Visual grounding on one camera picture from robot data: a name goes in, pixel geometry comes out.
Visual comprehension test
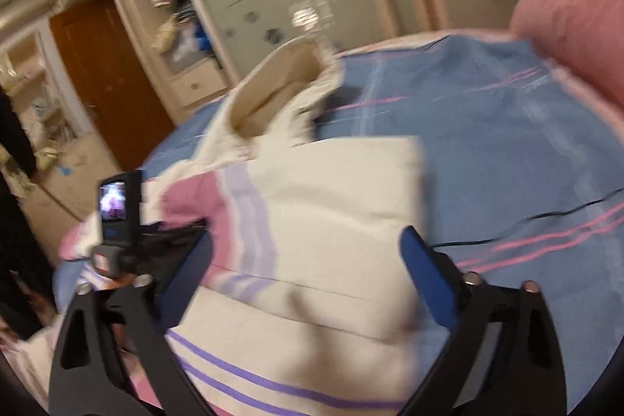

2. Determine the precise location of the white pink hooded jacket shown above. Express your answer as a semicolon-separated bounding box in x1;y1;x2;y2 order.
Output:
58;36;431;416

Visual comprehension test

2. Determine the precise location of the brown wooden door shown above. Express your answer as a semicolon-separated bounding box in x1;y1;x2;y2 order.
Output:
50;0;176;171

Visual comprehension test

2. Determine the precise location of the beige side cabinet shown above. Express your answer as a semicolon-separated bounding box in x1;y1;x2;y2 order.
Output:
0;30;123;251

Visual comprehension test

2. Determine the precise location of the blue striped bed cover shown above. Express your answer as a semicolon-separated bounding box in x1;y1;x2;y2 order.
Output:
61;34;623;415

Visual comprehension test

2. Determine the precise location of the clear plastic storage box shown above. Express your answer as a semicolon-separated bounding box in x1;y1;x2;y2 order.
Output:
162;22;205;74

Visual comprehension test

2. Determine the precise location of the blue garment in wardrobe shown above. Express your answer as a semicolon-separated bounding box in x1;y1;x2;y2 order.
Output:
193;21;214;55

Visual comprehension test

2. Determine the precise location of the beige cloth on box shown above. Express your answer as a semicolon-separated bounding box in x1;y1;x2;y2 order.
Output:
151;14;178;55

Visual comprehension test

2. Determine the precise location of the rolled pink blanket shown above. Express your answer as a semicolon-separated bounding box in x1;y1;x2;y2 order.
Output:
510;0;623;106

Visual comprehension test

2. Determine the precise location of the small action camera with screen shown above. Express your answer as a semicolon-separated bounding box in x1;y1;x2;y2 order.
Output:
98;170;143;248

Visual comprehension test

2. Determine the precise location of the black cable on bed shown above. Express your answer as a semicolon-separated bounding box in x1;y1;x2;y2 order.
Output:
430;186;624;250

